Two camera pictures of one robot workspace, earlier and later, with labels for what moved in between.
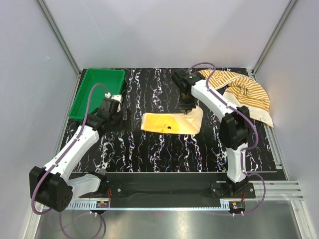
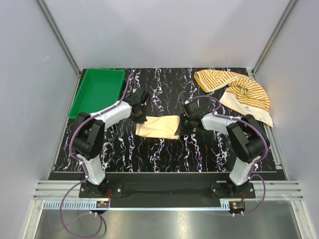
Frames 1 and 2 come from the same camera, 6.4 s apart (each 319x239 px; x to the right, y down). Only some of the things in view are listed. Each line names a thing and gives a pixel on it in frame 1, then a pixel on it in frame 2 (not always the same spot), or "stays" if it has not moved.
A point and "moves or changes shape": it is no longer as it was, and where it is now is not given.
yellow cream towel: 189,123 moves or changes shape
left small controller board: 102,204 stays
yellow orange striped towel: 241,91 stays
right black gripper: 186,107 → 183,131
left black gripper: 121,127 → 141,120
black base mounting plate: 173,186 stays
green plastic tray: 112,79 stays
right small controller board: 237,206 stays
